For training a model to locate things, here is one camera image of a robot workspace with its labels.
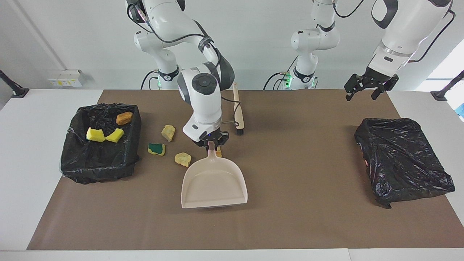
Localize blue and white object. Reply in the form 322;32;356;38
445;89;464;122

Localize notched yellow sponge piece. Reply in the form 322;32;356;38
86;127;106;142

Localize black camera stand clamp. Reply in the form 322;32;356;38
0;69;30;98
431;71;464;101

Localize pale yellow food toy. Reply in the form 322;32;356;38
174;152;192;168
161;125;176;142

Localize beige hand brush black bristles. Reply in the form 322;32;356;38
232;82;245;136

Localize wedge yellow sponge piece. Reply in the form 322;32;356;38
105;128;125;143

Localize white wall socket box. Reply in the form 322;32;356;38
48;69;87;87

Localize black left arm base cable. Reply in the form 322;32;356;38
264;58;298;90

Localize black right arm base cable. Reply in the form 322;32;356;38
141;71;160;90

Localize open bin with black bag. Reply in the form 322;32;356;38
60;103;142;185

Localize black arm base cable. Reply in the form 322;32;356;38
141;71;160;90
264;58;298;90

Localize bin covered by black bag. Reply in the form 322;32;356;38
354;118;456;209

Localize brown table mat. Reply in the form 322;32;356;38
26;90;464;250

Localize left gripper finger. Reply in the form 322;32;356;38
344;74;363;102
370;82;389;101

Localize beige plastic dustpan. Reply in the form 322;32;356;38
181;141;248;209

